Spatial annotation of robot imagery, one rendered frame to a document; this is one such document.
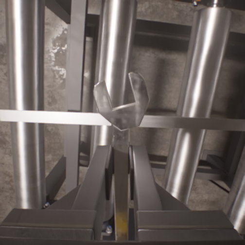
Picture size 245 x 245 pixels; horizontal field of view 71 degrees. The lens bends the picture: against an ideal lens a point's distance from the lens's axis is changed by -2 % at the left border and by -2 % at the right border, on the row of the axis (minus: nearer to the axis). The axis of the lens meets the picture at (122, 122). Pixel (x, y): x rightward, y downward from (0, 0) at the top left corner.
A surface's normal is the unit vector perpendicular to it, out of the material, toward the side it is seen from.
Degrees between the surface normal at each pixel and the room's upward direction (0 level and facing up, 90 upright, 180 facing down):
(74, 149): 0
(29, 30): 37
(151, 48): 0
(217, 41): 3
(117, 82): 20
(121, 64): 25
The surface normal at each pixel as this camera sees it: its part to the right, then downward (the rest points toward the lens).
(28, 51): 0.58, 0.28
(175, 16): -0.02, 0.26
